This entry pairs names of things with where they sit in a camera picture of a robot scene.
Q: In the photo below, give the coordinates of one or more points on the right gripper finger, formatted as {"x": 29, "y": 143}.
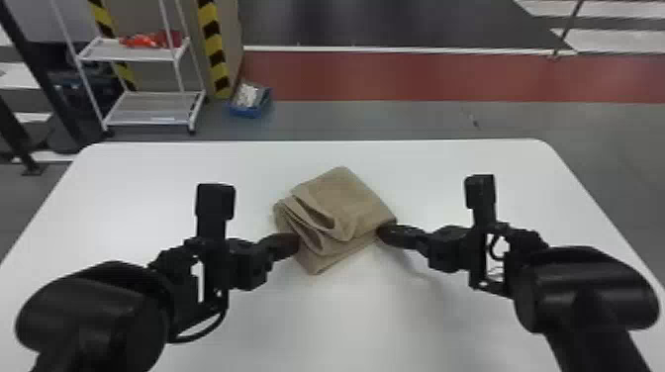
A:
{"x": 402, "y": 232}
{"x": 402, "y": 243}

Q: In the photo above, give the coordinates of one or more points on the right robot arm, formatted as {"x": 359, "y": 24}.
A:
{"x": 582, "y": 296}

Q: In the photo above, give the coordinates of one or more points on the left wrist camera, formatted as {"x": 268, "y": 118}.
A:
{"x": 214, "y": 208}

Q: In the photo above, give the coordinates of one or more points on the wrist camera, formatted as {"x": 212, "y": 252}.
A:
{"x": 480, "y": 195}
{"x": 214, "y": 208}

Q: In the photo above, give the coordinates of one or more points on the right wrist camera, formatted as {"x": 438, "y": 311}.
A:
{"x": 480, "y": 195}

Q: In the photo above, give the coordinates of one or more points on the beige towel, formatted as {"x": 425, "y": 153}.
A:
{"x": 335, "y": 215}

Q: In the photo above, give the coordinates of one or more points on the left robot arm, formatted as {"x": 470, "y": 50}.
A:
{"x": 98, "y": 311}

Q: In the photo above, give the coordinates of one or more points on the yellow black striped post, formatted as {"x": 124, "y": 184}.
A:
{"x": 214, "y": 46}
{"x": 111, "y": 36}

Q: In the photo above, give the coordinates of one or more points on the red snack packet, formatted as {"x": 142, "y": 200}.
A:
{"x": 145, "y": 40}

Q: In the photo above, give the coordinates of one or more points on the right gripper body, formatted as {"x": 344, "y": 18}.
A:
{"x": 448, "y": 249}

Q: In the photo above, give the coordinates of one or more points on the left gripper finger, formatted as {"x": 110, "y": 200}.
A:
{"x": 284, "y": 239}
{"x": 283, "y": 253}

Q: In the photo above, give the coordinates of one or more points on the blue basket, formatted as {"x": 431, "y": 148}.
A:
{"x": 250, "y": 100}

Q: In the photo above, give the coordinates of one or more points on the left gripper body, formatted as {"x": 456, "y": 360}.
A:
{"x": 252, "y": 265}

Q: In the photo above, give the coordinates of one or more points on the white shelf trolley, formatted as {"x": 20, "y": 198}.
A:
{"x": 150, "y": 106}

